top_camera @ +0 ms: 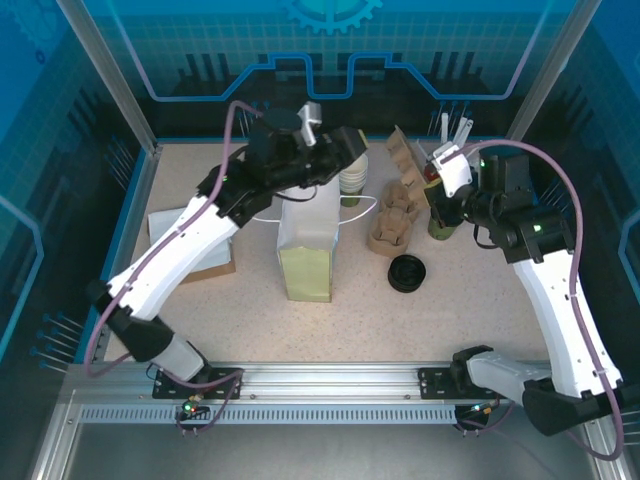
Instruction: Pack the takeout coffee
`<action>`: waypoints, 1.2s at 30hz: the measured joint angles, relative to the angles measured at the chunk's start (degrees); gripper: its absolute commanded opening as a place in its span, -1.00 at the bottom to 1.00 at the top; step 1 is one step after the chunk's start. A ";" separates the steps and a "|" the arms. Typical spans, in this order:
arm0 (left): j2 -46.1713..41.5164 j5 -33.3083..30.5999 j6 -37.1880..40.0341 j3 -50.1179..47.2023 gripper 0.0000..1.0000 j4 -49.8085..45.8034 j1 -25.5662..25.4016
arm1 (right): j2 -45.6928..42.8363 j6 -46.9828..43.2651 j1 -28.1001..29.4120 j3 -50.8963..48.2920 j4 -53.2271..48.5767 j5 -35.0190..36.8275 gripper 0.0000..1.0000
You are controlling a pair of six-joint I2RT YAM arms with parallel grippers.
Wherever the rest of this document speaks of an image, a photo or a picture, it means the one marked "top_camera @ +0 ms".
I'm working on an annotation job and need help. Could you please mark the green paper coffee cup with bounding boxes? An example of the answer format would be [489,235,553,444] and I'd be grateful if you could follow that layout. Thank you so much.
[427,212,461,242]

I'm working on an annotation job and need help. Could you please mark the brown cardboard cup carrier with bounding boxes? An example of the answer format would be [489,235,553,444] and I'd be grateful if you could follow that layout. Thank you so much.
[384,124,432,211]

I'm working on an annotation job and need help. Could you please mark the white green paper bag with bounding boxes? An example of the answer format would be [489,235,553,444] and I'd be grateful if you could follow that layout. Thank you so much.
[249,174,379,305]

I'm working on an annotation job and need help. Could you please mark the stack of paper cups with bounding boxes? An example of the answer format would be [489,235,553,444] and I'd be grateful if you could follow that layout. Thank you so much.
[338,152,370,209]

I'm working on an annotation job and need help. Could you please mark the stack of cardboard cup carriers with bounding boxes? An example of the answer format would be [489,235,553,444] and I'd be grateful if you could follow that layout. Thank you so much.
[367,180,421,258]

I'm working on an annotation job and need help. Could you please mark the stack of black lids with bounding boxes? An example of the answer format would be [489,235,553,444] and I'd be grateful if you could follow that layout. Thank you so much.
[387,253,429,294]

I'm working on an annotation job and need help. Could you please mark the brown cardboard sheet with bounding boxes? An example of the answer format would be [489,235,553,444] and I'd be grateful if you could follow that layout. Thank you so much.
[179,259,237,285]

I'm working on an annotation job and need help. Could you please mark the stack of white napkins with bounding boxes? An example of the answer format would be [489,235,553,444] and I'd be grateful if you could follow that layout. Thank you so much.
[147,207,236,274]

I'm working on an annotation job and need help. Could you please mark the small LED controller board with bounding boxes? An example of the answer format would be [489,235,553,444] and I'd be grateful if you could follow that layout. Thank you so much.
[457,399,501,419]
[175,401,211,420]

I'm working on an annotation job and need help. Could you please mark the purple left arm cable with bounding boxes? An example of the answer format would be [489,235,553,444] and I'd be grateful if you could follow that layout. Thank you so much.
[84,100,266,379]

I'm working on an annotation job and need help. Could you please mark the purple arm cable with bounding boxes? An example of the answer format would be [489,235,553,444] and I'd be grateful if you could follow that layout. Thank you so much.
[84,100,266,379]
[447,139,626,461]

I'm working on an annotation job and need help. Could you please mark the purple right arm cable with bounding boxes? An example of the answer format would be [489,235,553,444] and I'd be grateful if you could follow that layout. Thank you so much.
[447,139,626,461]

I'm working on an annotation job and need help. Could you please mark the aluminium frame post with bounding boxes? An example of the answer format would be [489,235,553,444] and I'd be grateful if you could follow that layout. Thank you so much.
[54,0,162,154]
[502,0,604,156]

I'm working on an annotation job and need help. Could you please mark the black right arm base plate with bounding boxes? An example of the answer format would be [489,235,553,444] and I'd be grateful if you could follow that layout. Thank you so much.
[418,367,459,401]

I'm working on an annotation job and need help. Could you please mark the aluminium mounting rail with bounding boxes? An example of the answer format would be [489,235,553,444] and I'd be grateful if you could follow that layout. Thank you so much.
[64,360,601,404]

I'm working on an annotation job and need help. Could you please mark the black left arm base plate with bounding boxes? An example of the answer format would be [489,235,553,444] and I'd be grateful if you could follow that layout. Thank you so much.
[152,367,245,401]

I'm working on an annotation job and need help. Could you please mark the slotted grey cable duct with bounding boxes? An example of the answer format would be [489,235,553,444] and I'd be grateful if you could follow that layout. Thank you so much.
[79,403,469,426]

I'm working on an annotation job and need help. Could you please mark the grey metal base plate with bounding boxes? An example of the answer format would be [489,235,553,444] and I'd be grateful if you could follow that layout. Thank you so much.
[64,424,601,480]

